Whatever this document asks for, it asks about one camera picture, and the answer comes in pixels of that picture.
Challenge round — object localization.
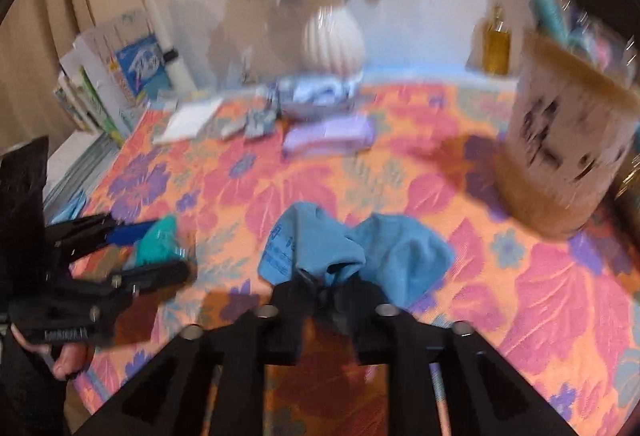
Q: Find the floral orange table cloth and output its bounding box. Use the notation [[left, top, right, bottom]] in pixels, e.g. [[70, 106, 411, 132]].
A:
[[75, 83, 639, 435]]

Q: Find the blue white plastic package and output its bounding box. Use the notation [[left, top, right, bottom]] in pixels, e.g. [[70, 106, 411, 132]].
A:
[[268, 74, 361, 121]]

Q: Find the person's left hand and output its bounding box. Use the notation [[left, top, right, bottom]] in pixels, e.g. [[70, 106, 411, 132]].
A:
[[10, 325, 94, 381]]

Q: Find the purple wipes pack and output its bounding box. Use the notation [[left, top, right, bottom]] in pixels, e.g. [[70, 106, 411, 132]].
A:
[[282, 113, 376, 159]]

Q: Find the brown cylindrical paper container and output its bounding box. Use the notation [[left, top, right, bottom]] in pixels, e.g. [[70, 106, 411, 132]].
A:
[[495, 31, 639, 240]]

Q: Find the plaid fabric bow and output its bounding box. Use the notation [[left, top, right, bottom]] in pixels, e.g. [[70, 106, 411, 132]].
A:
[[220, 109, 278, 141]]

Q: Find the teal brush in container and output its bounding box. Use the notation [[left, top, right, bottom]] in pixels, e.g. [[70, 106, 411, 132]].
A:
[[530, 0, 568, 48]]

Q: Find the amber glass bottle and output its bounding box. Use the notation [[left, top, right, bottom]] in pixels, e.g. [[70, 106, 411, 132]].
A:
[[482, 4, 511, 76]]

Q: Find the stack of books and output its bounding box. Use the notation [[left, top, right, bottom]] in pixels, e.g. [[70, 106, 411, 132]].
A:
[[41, 10, 177, 222]]

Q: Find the teal mesh sponge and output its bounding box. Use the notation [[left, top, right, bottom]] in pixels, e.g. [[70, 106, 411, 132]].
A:
[[124, 215, 186, 269]]

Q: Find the white folded napkin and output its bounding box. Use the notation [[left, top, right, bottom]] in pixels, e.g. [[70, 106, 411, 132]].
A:
[[152, 97, 224, 145]]

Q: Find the white ribbed vase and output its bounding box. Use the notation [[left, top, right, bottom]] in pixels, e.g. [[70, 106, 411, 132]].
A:
[[302, 5, 366, 78]]

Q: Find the blue cloth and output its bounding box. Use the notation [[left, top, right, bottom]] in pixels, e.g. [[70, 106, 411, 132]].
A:
[[258, 202, 456, 308]]

